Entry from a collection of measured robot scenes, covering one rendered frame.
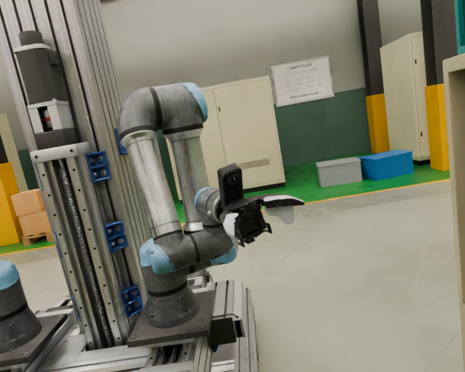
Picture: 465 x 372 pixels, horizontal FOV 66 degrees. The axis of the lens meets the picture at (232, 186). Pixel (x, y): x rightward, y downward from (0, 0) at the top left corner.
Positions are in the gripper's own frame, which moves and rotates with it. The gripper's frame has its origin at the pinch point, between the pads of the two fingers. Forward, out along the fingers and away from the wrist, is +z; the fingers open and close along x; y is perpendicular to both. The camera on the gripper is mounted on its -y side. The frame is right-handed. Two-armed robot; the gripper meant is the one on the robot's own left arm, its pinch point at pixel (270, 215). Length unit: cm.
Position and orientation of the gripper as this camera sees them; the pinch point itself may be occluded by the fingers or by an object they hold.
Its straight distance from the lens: 63.7
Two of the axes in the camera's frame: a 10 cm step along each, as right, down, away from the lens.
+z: 4.1, 1.0, -9.1
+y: 3.0, 9.3, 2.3
